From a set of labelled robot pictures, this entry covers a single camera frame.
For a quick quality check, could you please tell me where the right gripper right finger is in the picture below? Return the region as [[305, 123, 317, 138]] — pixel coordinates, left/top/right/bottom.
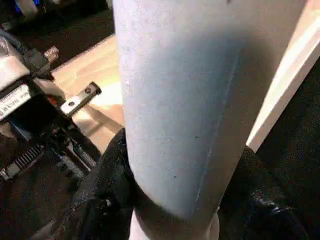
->
[[218, 145, 320, 240]]

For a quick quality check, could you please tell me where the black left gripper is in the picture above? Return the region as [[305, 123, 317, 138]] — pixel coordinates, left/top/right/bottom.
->
[[0, 74, 103, 181]]

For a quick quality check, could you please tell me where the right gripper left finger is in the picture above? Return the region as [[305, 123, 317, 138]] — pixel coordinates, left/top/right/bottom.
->
[[61, 127, 141, 240]]

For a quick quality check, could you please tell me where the white plastic table leg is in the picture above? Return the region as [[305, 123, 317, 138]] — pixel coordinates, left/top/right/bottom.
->
[[111, 0, 311, 240]]

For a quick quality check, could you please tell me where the white plastic table top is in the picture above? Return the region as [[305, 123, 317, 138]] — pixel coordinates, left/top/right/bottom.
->
[[29, 0, 320, 240]]

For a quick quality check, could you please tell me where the black padded mat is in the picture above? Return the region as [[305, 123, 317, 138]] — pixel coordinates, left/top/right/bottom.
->
[[0, 7, 320, 240]]

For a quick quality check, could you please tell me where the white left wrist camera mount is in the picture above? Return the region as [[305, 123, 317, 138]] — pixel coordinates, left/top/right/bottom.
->
[[0, 34, 33, 86]]

